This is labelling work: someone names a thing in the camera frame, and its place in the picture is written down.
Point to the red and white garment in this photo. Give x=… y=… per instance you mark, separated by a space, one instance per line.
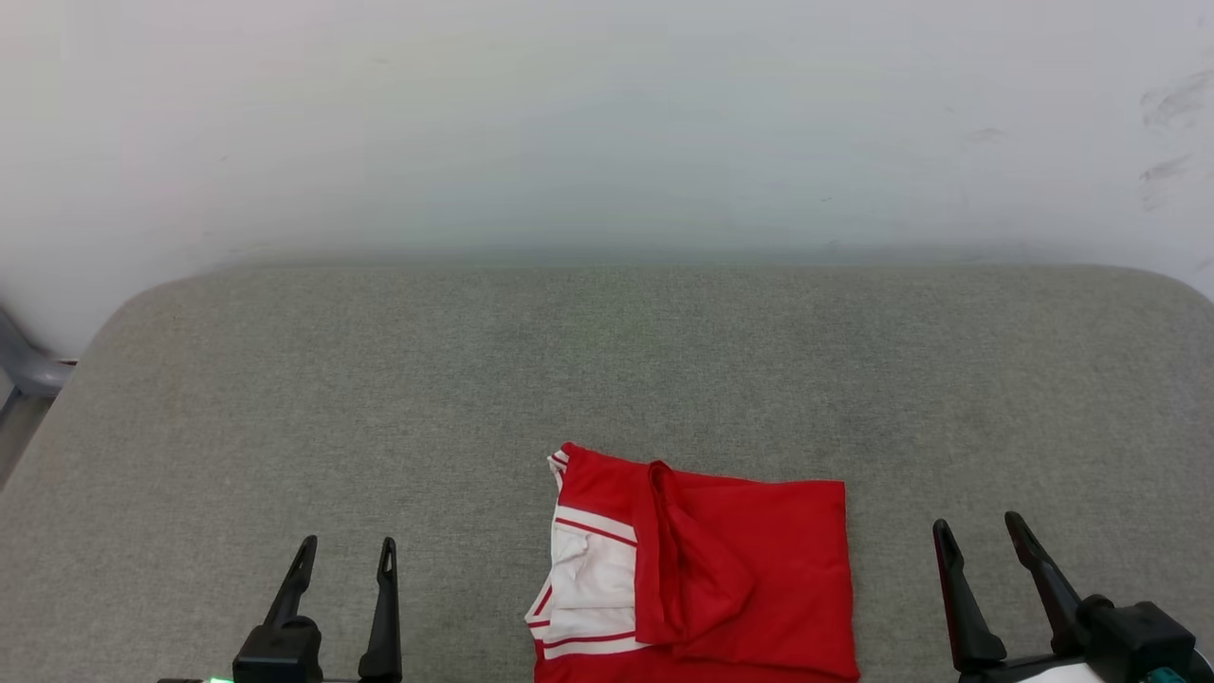
x=759 y=569

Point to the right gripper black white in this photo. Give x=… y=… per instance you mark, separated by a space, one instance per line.
x=1129 y=645

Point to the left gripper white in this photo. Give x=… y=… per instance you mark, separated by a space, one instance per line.
x=280 y=655

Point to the grey fabric sofa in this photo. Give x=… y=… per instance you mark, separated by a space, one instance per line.
x=379 y=398

